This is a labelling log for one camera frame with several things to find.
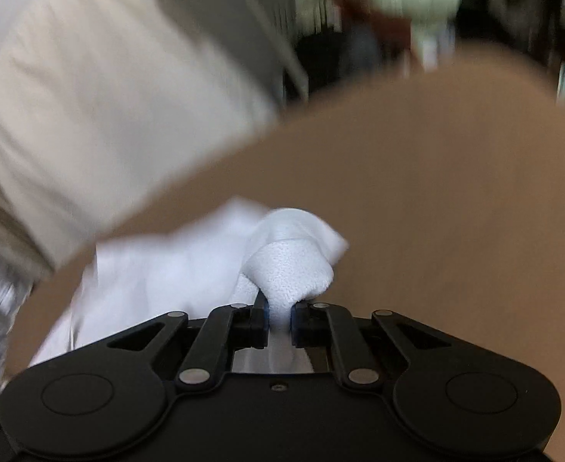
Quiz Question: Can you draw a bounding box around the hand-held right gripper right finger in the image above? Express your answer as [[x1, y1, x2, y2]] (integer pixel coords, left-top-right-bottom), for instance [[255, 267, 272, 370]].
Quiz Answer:
[[291, 298, 456, 390]]

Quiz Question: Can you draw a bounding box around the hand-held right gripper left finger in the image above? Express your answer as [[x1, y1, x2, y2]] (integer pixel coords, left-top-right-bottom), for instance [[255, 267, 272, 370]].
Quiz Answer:
[[107, 291, 270, 390]]

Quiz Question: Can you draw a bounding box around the white shirt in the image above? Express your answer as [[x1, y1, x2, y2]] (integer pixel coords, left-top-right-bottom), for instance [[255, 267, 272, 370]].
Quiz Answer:
[[27, 197, 351, 376]]

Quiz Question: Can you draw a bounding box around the cream quilt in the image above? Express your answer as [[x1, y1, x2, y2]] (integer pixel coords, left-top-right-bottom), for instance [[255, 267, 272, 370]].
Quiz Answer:
[[0, 0, 283, 270]]

